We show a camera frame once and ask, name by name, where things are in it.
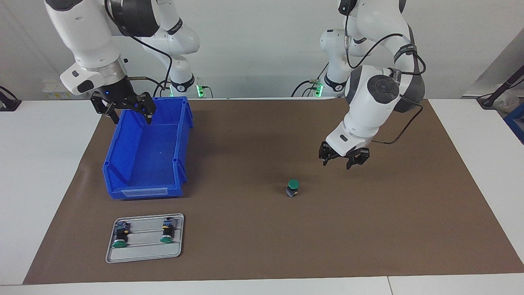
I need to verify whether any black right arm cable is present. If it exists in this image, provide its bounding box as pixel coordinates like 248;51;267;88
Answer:
104;0;172;98

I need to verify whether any grey metal tray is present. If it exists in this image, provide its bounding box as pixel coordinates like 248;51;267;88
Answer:
106;213;185;263

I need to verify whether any blue frame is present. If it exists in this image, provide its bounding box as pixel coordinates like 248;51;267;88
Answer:
504;102;524;144

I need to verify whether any black table clamp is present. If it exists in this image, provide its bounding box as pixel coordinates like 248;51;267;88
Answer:
0;86;22;112

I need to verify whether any blue plastic storage bin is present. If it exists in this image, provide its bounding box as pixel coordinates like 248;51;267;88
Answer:
102;97;194;200

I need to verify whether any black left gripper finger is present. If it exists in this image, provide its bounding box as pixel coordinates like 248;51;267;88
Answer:
347;150;370;170
319;141;334;166

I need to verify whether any clear plastic bag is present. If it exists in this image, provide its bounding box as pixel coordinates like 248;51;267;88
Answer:
493;91;518;113

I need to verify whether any white power strip box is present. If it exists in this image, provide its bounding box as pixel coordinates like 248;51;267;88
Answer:
42;79;70;100

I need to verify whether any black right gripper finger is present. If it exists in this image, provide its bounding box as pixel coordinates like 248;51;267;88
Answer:
91;93;120;125
133;93;157;125

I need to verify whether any brown paper table mat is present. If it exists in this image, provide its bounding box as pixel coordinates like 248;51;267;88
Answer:
23;98;524;285

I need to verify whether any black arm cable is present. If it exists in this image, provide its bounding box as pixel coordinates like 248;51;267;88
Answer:
104;0;172;98
343;0;427;145

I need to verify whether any black left base cable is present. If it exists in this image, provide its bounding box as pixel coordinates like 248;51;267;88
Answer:
291;80;319;98

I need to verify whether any black slanted stand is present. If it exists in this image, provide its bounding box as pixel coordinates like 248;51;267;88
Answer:
477;66;524;109

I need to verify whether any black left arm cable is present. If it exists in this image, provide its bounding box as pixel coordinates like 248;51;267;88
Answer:
343;0;427;145

